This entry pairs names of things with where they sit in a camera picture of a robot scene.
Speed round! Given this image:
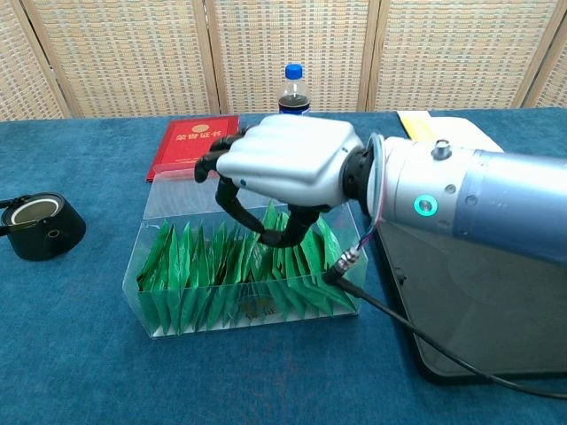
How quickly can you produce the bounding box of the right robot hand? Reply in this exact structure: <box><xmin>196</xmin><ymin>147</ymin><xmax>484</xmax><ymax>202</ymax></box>
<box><xmin>194</xmin><ymin>113</ymin><xmax>377</xmax><ymax>249</ymax></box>

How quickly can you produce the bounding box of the green plastic snack bag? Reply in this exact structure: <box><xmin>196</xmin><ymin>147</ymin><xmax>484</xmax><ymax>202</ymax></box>
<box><xmin>256</xmin><ymin>199</ymin><xmax>289</xmax><ymax>280</ymax></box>

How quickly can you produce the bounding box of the clear box of green packets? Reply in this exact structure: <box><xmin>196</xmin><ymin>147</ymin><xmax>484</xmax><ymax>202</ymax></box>
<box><xmin>121</xmin><ymin>170</ymin><xmax>361</xmax><ymax>341</ymax></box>

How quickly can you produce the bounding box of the black plastic tray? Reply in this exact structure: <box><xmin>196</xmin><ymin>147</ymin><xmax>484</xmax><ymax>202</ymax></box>
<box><xmin>374</xmin><ymin>216</ymin><xmax>567</xmax><ymax>386</ymax></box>

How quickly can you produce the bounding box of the cola bottle blue cap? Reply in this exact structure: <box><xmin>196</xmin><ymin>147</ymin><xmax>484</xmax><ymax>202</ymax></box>
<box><xmin>277</xmin><ymin>64</ymin><xmax>311</xmax><ymax>119</ymax></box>

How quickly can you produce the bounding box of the red certificate book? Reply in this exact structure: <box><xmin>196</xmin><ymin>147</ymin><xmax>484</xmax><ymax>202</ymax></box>
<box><xmin>144</xmin><ymin>114</ymin><xmax>240</xmax><ymax>183</ymax></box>

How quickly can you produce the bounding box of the yellow and white envelope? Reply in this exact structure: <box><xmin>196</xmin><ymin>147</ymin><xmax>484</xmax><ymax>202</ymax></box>
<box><xmin>396</xmin><ymin>110</ymin><xmax>440</xmax><ymax>143</ymax></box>

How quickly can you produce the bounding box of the white paper sheet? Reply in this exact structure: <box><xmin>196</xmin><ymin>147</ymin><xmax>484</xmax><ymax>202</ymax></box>
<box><xmin>427</xmin><ymin>115</ymin><xmax>504</xmax><ymax>154</ymax></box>

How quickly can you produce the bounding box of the bamboo folding screen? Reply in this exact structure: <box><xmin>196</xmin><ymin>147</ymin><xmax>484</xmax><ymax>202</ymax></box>
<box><xmin>0</xmin><ymin>0</ymin><xmax>567</xmax><ymax>120</ymax></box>

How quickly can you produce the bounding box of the blue table cloth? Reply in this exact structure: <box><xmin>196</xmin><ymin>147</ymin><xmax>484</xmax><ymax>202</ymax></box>
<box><xmin>0</xmin><ymin>105</ymin><xmax>567</xmax><ymax>425</ymax></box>

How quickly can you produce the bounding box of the black right hand cable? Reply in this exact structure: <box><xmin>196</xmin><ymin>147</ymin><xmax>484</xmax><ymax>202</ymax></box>
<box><xmin>322</xmin><ymin>247</ymin><xmax>567</xmax><ymax>399</ymax></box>

